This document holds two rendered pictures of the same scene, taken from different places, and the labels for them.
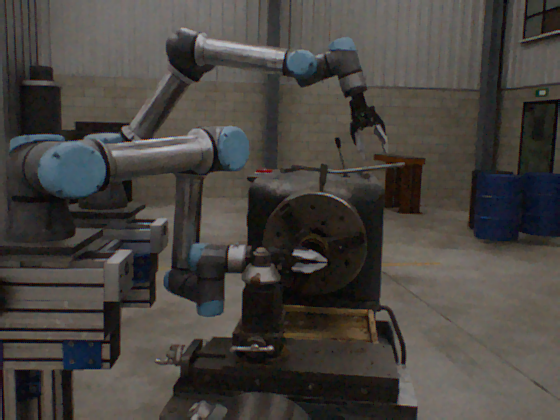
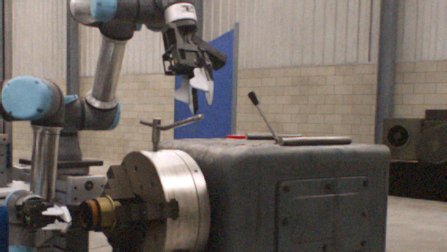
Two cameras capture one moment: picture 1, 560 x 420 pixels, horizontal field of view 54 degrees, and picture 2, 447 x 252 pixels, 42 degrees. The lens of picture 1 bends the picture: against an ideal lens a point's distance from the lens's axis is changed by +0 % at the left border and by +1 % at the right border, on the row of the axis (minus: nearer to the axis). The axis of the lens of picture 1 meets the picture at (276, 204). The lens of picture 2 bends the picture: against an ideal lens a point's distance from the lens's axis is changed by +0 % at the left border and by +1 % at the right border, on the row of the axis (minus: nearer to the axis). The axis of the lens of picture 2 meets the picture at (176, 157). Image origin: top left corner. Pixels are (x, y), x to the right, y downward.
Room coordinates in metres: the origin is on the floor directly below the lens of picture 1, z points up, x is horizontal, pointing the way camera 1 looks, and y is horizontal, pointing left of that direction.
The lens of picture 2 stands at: (0.79, -1.33, 1.33)
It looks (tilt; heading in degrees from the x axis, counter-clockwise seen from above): 4 degrees down; 52
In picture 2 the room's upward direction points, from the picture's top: 1 degrees clockwise
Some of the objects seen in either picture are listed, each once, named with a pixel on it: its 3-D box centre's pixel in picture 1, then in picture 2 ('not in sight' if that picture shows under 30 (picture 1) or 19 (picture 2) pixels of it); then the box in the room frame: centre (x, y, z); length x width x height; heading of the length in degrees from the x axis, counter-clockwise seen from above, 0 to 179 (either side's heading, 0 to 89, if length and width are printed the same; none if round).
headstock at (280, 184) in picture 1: (315, 225); (266, 206); (2.07, -0.15, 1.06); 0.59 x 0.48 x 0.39; 173
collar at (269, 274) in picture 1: (260, 272); not in sight; (1.08, 0.03, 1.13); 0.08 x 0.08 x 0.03
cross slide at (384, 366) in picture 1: (289, 363); not in sight; (1.07, -0.03, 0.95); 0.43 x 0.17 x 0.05; 83
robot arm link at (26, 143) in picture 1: (39, 164); not in sight; (1.25, 0.54, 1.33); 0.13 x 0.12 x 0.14; 45
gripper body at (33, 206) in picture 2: (268, 261); (38, 213); (1.42, 0.02, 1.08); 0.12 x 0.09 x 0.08; 83
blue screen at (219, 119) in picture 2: not in sight; (197, 125); (6.27, 5.10, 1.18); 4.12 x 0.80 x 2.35; 61
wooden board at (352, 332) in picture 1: (307, 330); not in sight; (1.42, -0.09, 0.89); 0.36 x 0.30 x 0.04; 83
